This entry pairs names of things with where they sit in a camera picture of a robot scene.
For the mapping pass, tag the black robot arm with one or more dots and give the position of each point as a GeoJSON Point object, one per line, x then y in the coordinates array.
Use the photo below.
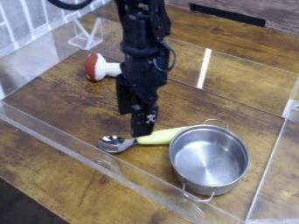
{"type": "Point", "coordinates": [146, 25]}

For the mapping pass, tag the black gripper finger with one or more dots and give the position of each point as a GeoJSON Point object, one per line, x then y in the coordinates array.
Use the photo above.
{"type": "Point", "coordinates": [143, 118]}
{"type": "Point", "coordinates": [123, 96]}

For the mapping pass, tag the stainless steel pot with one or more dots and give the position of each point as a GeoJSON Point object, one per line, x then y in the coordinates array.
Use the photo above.
{"type": "Point", "coordinates": [210, 159]}

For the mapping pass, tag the red white toy mushroom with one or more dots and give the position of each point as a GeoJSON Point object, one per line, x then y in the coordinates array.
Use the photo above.
{"type": "Point", "coordinates": [98, 68]}

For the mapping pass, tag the clear acrylic enclosure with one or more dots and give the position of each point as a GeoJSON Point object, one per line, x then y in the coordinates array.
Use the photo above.
{"type": "Point", "coordinates": [234, 80]}

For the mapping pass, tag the black strip on table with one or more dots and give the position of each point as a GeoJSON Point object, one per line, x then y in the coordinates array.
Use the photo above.
{"type": "Point", "coordinates": [228, 15]}

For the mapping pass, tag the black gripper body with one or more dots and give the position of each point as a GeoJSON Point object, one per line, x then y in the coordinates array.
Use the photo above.
{"type": "Point", "coordinates": [144, 74]}

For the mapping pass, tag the green handled metal spoon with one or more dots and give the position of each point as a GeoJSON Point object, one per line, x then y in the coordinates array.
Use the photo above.
{"type": "Point", "coordinates": [115, 144]}

